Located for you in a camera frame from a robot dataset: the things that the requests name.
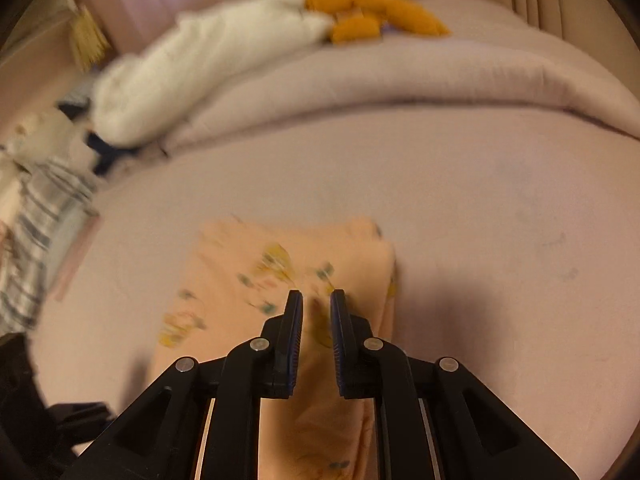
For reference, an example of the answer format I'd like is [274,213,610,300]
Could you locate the peach cartoon print baby garment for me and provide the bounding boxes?
[148,219,396,479]

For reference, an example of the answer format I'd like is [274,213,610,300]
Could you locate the mauve bed sheet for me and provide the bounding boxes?
[32,105,639,479]

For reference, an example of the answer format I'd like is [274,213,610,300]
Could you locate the folded pink garment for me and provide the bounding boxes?
[51,214,102,302]

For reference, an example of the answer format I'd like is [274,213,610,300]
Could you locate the folded grey garment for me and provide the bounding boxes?
[46,205,98,287]

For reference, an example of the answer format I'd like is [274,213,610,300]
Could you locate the plaid grey blanket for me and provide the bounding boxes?
[1,157,94,335]

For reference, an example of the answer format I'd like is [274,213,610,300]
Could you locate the dark navy garment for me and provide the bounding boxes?
[85,131,140,177]

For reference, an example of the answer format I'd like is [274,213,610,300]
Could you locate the white plush goose toy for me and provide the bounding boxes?
[90,0,334,148]

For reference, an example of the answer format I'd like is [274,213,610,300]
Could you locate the mauve rolled duvet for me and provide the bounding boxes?
[119,0,639,172]

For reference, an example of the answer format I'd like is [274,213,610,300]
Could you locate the orange plush goose feet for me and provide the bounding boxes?
[305,0,450,44]

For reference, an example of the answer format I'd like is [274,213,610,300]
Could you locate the yellow curtain tassel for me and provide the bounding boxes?
[70,6,112,73]

